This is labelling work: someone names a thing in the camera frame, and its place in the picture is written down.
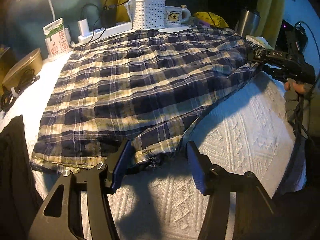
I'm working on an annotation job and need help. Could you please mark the coiled black cable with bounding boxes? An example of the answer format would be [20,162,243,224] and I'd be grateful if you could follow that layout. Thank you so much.
[0,68,41,113]

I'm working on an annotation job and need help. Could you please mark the white perforated basket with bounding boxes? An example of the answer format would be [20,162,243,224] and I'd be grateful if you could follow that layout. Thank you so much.
[125,0,165,30]

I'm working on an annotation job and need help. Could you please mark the white charger plug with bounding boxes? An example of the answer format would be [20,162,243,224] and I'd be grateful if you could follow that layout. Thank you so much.
[78,18,90,36]

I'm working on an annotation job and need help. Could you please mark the tan plastic food container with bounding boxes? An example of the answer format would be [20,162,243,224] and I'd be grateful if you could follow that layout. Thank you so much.
[1,48,43,93]

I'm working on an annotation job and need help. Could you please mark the stainless steel tumbler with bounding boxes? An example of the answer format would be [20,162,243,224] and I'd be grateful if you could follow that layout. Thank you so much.
[235,9,260,37]

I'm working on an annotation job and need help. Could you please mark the black folded garment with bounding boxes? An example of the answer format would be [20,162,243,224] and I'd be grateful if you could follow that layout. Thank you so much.
[1,115,43,239]

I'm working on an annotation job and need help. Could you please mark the plaid checkered pants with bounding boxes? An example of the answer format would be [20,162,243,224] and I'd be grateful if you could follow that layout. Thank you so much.
[30,28,259,172]

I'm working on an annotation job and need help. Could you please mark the white bear mug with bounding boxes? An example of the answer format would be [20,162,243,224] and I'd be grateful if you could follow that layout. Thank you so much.
[164,6,191,28]

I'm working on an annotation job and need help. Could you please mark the yellow curtain right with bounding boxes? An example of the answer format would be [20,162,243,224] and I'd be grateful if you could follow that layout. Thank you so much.
[255,0,285,47]

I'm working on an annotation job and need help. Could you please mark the green white milk carton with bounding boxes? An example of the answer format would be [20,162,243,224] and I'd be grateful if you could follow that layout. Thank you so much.
[43,18,71,61]

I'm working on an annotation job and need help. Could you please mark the gloved right hand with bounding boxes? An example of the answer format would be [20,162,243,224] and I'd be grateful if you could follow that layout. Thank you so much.
[284,78,312,125]

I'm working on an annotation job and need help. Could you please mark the white power strip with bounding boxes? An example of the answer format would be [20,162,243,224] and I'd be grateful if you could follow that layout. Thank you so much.
[78,22,132,44]

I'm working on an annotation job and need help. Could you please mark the yellow cartoon pouch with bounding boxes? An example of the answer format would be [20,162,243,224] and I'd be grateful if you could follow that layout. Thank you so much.
[193,12,229,28]

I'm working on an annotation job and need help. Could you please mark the black power adapter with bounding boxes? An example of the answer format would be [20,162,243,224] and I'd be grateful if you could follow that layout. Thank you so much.
[101,4,117,28]

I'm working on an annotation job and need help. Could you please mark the yellow tissue box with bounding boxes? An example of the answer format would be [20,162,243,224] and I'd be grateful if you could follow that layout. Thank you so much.
[246,35,274,50]

